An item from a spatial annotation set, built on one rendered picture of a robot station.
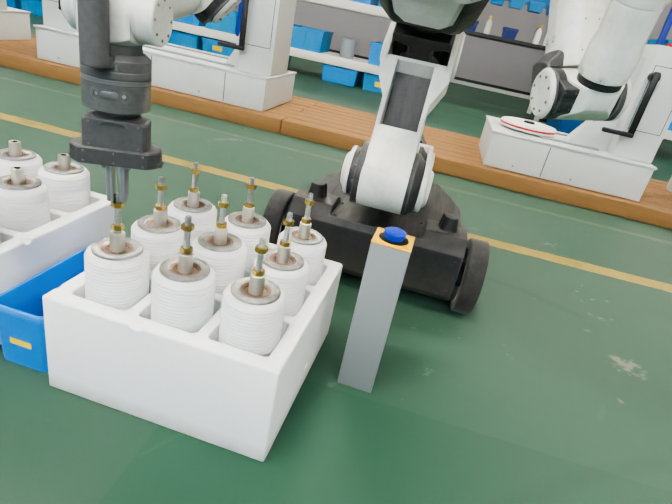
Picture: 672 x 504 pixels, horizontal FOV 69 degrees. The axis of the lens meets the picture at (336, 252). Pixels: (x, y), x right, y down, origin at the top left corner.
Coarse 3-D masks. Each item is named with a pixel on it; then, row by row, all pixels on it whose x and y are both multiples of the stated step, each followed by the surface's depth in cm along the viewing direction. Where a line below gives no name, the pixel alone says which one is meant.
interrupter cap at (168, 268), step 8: (160, 264) 75; (168, 264) 76; (176, 264) 77; (200, 264) 78; (160, 272) 74; (168, 272) 74; (176, 272) 75; (192, 272) 76; (200, 272) 76; (208, 272) 76; (176, 280) 73; (184, 280) 73; (192, 280) 73
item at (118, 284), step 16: (96, 256) 75; (144, 256) 78; (96, 272) 74; (112, 272) 74; (128, 272) 76; (144, 272) 78; (96, 288) 76; (112, 288) 76; (128, 288) 77; (144, 288) 80; (112, 304) 77; (128, 304) 78
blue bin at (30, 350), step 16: (80, 256) 100; (48, 272) 92; (64, 272) 97; (80, 272) 101; (16, 288) 86; (32, 288) 89; (48, 288) 93; (0, 304) 81; (16, 304) 86; (32, 304) 90; (0, 320) 82; (16, 320) 81; (32, 320) 80; (0, 336) 84; (16, 336) 83; (32, 336) 82; (16, 352) 85; (32, 352) 84; (32, 368) 85
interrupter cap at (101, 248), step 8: (104, 240) 79; (128, 240) 80; (136, 240) 81; (96, 248) 76; (104, 248) 77; (128, 248) 79; (136, 248) 78; (104, 256) 74; (112, 256) 75; (120, 256) 75; (128, 256) 76; (136, 256) 77
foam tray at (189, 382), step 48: (336, 288) 104; (48, 336) 78; (96, 336) 75; (144, 336) 73; (192, 336) 73; (288, 336) 78; (96, 384) 80; (144, 384) 77; (192, 384) 74; (240, 384) 72; (288, 384) 79; (192, 432) 78; (240, 432) 76
